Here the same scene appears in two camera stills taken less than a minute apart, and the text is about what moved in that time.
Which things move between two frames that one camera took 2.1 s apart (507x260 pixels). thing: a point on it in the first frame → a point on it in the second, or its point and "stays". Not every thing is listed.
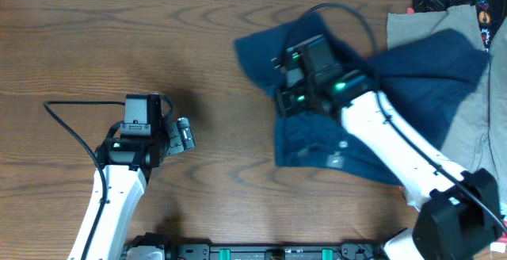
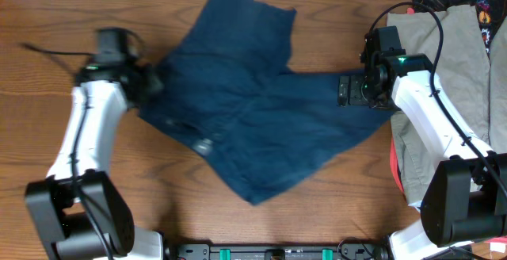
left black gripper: (174, 138) → (148, 82)
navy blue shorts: (421, 78) → (232, 85)
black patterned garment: (491, 10) stays
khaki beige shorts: (478, 141) stays
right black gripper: (283, 104) → (354, 91)
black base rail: (158, 246) stays
